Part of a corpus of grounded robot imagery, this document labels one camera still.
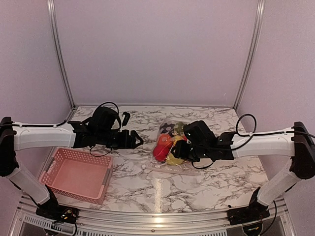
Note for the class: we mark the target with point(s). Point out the aluminium frame post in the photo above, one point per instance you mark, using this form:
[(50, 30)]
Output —
[(58, 49), (252, 50)]

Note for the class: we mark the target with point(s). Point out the pink perforated plastic basket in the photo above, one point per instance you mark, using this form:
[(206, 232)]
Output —
[(79, 175)]

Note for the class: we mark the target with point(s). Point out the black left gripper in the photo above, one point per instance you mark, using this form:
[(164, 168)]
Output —
[(126, 143)]

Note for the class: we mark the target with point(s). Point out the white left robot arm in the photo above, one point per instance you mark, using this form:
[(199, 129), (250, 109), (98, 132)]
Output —
[(16, 136)]

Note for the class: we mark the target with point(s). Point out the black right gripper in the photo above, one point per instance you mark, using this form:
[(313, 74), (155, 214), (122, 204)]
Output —
[(180, 151)]

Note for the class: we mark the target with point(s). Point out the red fake apple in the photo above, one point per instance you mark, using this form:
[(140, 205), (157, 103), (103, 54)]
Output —
[(160, 153)]

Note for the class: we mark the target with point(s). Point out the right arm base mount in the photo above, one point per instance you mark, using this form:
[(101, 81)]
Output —
[(244, 215)]

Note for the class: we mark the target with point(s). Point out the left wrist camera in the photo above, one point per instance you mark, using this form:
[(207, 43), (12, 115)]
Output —
[(120, 121)]

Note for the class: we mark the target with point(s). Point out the clear zip top bag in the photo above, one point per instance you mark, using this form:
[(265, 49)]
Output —
[(184, 169)]

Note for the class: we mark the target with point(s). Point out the orange fake fruit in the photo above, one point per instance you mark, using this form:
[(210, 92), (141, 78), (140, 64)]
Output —
[(165, 140)]

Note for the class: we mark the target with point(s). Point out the yellow fake lemon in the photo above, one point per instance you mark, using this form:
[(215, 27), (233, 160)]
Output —
[(171, 160)]

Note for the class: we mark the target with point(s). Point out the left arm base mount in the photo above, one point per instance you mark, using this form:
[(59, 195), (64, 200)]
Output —
[(59, 213)]

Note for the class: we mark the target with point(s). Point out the front aluminium rail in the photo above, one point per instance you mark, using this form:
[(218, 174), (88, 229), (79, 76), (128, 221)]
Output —
[(92, 222)]

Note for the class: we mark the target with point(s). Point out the right aluminium frame post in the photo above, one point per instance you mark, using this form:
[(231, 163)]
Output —
[(252, 50)]

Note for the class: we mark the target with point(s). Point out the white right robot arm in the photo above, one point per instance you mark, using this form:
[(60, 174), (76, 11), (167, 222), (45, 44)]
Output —
[(294, 142)]

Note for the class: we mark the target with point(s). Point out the left aluminium frame post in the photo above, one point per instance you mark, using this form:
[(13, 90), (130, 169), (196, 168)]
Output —
[(58, 49)]

